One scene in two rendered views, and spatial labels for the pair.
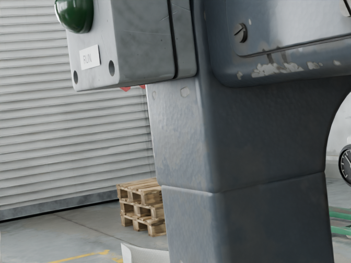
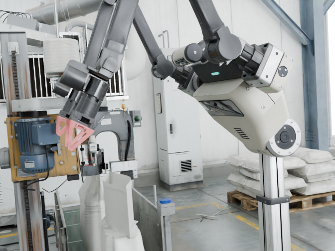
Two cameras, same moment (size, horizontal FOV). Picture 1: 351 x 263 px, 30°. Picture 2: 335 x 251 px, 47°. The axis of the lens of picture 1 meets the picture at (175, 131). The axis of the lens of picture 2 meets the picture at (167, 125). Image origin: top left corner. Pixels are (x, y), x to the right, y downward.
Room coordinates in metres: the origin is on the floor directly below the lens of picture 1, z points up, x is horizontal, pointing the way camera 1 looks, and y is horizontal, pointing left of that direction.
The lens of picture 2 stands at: (2.39, 0.48, 1.37)
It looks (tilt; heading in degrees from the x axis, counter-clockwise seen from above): 4 degrees down; 188
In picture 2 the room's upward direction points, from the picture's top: 4 degrees counter-clockwise
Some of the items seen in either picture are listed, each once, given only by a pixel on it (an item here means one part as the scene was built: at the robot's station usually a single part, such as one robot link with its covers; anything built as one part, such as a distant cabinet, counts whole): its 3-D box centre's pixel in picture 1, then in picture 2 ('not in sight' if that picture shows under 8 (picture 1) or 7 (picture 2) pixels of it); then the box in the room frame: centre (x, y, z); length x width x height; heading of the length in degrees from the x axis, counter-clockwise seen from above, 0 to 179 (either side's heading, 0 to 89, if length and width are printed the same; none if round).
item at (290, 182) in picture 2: not in sight; (273, 183); (-2.18, 1.05, 0.32); 0.66 x 0.43 x 0.15; 118
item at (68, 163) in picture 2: not in sight; (42, 144); (0.51, -0.45, 1.18); 0.34 x 0.25 x 0.31; 117
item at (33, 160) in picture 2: not in sight; (36, 144); (0.74, -0.37, 1.21); 0.15 x 0.15 x 0.25
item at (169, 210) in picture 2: not in sight; (165, 207); (0.44, 0.17, 0.81); 0.08 x 0.08 x 0.06; 27
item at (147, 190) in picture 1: (187, 184); not in sight; (6.43, -0.05, 0.36); 1.20 x 0.82 x 0.14; 112
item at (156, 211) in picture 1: (191, 198); not in sight; (6.47, -0.08, 0.22); 1.21 x 0.84 x 0.14; 117
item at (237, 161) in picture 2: not in sight; (253, 159); (-2.54, 0.86, 0.56); 0.66 x 0.43 x 0.15; 114
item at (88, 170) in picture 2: not in sight; (89, 169); (0.50, -0.21, 1.04); 0.08 x 0.06 x 0.05; 117
